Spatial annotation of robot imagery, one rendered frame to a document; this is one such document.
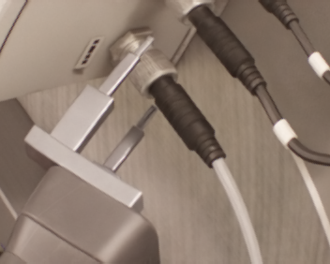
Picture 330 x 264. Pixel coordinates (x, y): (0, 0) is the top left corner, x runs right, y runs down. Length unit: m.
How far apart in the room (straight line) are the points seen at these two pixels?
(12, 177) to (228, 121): 0.11
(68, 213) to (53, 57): 0.08
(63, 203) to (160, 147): 0.13
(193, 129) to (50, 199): 0.08
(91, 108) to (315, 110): 0.09
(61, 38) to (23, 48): 0.02
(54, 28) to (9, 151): 0.14
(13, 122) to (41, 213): 0.18
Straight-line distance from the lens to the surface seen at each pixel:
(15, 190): 0.91
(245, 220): 0.81
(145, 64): 0.83
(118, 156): 0.84
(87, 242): 0.76
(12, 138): 0.94
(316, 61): 0.76
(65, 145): 0.78
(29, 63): 0.81
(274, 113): 0.79
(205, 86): 0.86
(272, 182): 0.84
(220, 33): 0.80
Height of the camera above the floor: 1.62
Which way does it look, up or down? 8 degrees down
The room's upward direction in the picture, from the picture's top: 4 degrees counter-clockwise
